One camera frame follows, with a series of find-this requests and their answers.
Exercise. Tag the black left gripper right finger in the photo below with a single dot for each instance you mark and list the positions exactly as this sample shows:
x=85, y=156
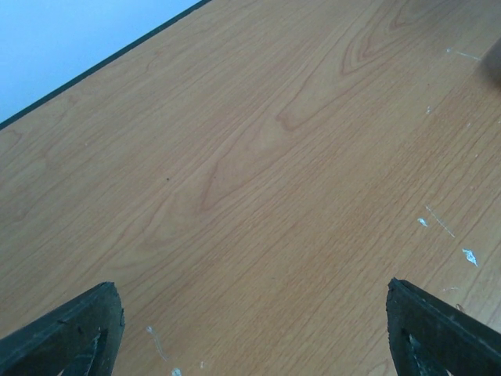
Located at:
x=430, y=337

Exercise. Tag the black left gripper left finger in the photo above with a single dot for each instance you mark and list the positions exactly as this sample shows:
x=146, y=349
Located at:
x=80, y=337

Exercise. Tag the plaid glasses case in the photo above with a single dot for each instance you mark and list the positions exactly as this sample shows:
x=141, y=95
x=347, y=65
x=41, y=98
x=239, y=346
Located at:
x=490, y=66

